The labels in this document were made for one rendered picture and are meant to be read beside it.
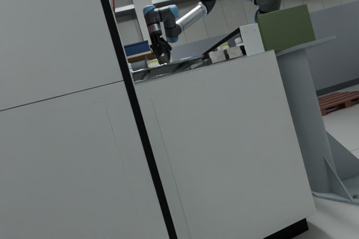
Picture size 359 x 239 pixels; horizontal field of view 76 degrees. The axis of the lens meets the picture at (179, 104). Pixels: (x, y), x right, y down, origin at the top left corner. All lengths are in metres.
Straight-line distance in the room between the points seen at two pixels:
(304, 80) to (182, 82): 0.73
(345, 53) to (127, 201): 5.31
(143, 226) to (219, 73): 0.60
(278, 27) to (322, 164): 0.76
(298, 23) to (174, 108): 0.83
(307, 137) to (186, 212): 0.80
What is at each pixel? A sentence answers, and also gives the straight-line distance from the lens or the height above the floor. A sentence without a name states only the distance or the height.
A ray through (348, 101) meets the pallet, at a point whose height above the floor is 0.08.
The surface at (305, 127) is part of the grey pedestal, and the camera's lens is 1.41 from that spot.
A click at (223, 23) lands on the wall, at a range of 4.49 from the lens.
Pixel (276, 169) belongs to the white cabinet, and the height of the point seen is 0.33.
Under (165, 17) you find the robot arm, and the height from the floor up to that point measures 1.18.
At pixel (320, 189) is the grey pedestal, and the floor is 0.04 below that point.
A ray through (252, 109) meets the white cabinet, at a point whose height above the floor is 0.60.
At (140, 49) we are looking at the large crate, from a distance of 3.45.
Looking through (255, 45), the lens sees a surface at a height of 0.86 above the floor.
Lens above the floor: 0.74
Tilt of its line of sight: 2 degrees down
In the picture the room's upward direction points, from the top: 16 degrees counter-clockwise
